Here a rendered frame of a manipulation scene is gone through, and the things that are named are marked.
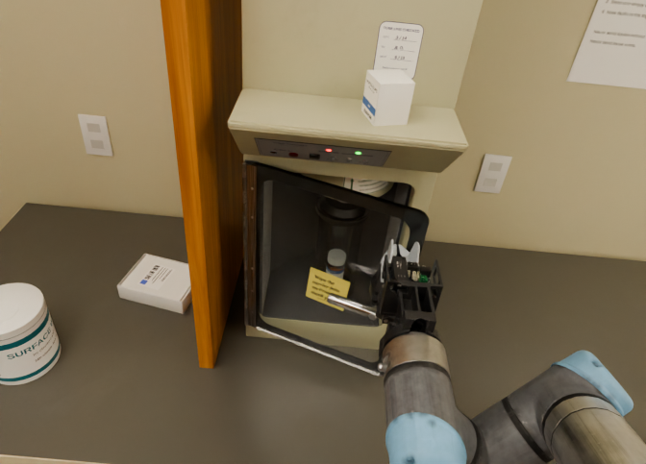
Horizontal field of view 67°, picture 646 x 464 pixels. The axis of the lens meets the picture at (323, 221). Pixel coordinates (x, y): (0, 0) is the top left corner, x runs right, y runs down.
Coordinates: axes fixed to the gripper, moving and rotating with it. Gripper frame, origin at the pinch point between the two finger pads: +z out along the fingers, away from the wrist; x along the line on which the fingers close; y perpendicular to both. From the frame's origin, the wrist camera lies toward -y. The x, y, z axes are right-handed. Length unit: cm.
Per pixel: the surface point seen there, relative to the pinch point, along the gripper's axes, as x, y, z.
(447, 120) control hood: -4.2, 19.9, 7.0
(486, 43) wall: -21, 18, 55
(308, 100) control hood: 15.9, 19.9, 9.2
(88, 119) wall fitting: 73, -11, 54
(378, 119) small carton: 6.0, 20.9, 2.9
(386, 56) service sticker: 5.3, 26.6, 11.6
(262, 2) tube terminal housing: 23.0, 32.1, 11.6
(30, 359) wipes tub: 64, -31, -3
